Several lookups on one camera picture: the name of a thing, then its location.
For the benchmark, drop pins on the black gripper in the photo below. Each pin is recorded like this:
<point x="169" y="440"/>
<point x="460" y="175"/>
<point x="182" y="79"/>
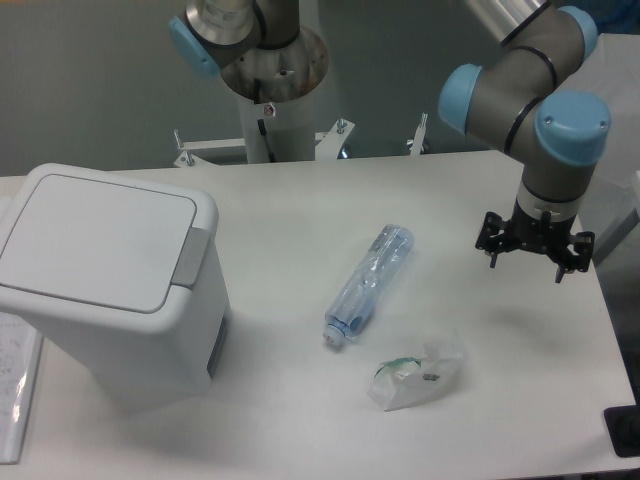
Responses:
<point x="571" y="253"/>

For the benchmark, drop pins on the second grey blue robot arm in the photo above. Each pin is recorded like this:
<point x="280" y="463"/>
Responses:
<point x="210" y="35"/>

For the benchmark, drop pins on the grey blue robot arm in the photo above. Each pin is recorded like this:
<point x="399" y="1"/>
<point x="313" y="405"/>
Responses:
<point x="518" y="108"/>

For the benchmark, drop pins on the white plastic trash can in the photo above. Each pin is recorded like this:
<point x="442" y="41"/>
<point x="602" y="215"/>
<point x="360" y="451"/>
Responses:
<point x="122" y="274"/>

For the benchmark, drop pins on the crumpled white plastic wrapper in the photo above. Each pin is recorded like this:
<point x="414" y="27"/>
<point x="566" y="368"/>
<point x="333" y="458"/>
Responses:
<point x="410" y="381"/>

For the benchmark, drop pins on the clear empty plastic bottle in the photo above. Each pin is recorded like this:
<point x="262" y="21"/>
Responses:
<point x="356" y="300"/>

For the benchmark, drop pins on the black device at table corner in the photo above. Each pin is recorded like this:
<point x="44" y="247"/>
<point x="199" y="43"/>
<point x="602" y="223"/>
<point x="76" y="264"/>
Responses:
<point x="623" y="426"/>

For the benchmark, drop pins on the laminated paper sheet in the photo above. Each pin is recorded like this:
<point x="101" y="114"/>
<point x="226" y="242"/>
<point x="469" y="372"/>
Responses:
<point x="21" y="347"/>

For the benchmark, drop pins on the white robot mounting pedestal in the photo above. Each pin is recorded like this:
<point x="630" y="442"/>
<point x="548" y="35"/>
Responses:
<point x="275" y="93"/>

